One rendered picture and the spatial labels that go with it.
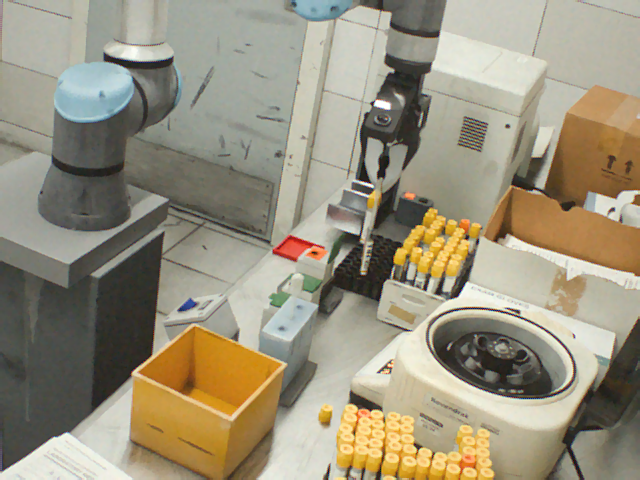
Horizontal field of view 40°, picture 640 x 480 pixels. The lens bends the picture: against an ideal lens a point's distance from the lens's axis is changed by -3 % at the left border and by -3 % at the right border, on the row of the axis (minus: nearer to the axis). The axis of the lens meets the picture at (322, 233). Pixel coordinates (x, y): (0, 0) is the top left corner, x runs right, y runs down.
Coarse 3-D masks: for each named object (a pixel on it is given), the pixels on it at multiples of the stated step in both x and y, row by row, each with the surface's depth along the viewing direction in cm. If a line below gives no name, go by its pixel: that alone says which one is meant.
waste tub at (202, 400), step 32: (160, 352) 106; (192, 352) 114; (224, 352) 112; (256, 352) 110; (160, 384) 101; (192, 384) 116; (224, 384) 114; (256, 384) 111; (160, 416) 102; (192, 416) 100; (224, 416) 98; (256, 416) 105; (160, 448) 104; (192, 448) 102; (224, 448) 100
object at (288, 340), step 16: (288, 304) 120; (304, 304) 121; (272, 320) 116; (288, 320) 117; (304, 320) 118; (272, 336) 114; (288, 336) 114; (304, 336) 119; (272, 352) 114; (288, 352) 114; (304, 352) 122; (288, 368) 116; (304, 368) 124; (288, 384) 119; (304, 384) 121; (288, 400) 117
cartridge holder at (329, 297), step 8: (288, 280) 143; (328, 280) 141; (280, 288) 141; (328, 288) 141; (320, 296) 138; (328, 296) 141; (336, 296) 141; (320, 304) 139; (328, 304) 139; (328, 312) 139
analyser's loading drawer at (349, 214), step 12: (348, 192) 163; (360, 192) 167; (372, 192) 167; (384, 192) 172; (336, 204) 164; (348, 204) 164; (360, 204) 163; (336, 216) 160; (348, 216) 159; (360, 216) 158; (348, 228) 159; (360, 228) 159
